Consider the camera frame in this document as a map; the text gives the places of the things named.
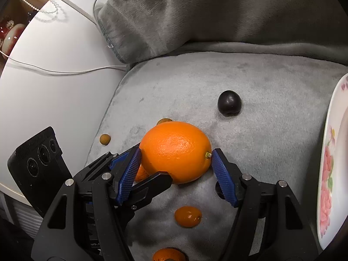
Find thin white cable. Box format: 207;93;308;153
0;50;127;75

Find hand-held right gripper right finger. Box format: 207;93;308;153
211;148;320;261

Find dark cherry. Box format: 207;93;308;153
217;90;242;117

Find dark grey plush blanket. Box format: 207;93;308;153
97;0;348;67

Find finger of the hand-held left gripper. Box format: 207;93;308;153
120;171;173;214
73;152;120;184

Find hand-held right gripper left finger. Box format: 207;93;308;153
31;145;143;261

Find small tangerine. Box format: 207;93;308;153
134;164;149;182
174;206;203;228
152;248;187;261

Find white bead string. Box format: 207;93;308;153
15;0;67;22

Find red glossy ornaments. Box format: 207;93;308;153
0;19;28;58

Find large orange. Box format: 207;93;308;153
139;121;212;184

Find white ribbed panel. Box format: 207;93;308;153
0;190;44;234

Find floral white plate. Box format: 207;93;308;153
316;73;348;251

